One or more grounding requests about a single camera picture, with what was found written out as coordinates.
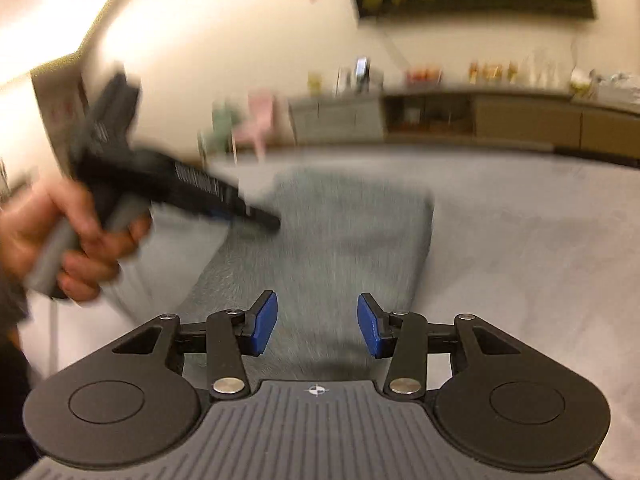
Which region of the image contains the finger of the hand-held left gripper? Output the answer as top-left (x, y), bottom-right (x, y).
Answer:
top-left (220, 199), bottom-right (282, 234)

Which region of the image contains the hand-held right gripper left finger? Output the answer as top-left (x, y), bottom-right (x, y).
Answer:
top-left (111, 290), bottom-right (279, 402)

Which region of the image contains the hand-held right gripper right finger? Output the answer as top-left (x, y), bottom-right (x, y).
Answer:
top-left (357, 292), bottom-right (528, 402)

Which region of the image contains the grey garment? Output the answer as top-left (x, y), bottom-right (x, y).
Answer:
top-left (177, 166), bottom-right (436, 377)

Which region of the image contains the person's left hand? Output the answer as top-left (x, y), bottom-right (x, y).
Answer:
top-left (0, 176), bottom-right (153, 304)

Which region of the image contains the green plastic chair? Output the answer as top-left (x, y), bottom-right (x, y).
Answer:
top-left (197, 102), bottom-right (236, 167)

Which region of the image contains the pink plastic chair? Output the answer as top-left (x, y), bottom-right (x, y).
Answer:
top-left (232, 91), bottom-right (279, 162)

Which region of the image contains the brown door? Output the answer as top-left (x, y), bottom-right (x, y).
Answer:
top-left (30, 56), bottom-right (94, 182)

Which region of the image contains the black device on stand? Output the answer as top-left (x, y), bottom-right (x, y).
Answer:
top-left (349, 57), bottom-right (384, 94)

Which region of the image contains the red plate of fruit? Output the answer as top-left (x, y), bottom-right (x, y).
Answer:
top-left (405, 67), bottom-right (444, 86)

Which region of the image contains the long television cabinet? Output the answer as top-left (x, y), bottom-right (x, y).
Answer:
top-left (288, 86), bottom-right (640, 167)

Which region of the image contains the person's dark clothing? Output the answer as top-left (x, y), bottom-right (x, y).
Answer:
top-left (0, 331), bottom-right (51, 480)

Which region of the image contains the tissue box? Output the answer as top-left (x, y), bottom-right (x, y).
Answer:
top-left (569, 67), bottom-right (599, 99)

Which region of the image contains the grey storage box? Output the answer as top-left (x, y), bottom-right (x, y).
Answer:
top-left (595, 75), bottom-right (640, 107)

